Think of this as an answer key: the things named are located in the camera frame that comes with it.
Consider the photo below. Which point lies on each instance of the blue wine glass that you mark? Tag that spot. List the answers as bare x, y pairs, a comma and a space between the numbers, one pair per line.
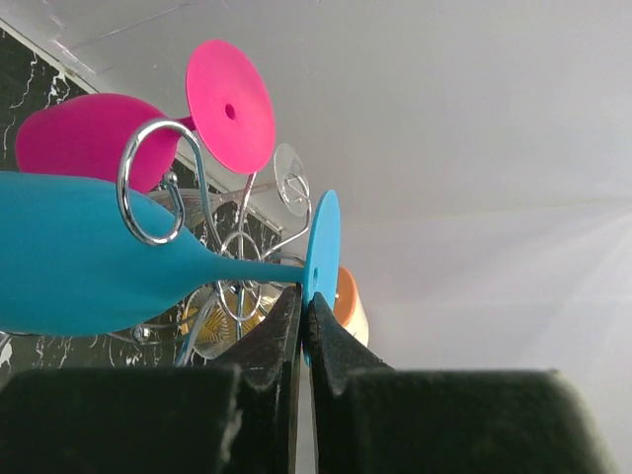
71, 268

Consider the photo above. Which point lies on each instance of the white cylindrical container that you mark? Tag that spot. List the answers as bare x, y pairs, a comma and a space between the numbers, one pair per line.
348, 308

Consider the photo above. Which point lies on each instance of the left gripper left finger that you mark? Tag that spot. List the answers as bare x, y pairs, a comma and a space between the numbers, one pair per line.
236, 414

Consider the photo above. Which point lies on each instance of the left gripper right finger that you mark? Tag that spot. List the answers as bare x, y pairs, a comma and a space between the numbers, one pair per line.
372, 418

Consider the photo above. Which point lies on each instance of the clear wine glass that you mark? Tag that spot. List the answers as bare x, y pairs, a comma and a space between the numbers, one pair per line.
289, 182

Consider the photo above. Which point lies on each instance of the pink wine glass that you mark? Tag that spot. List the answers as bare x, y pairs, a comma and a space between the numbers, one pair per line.
229, 108

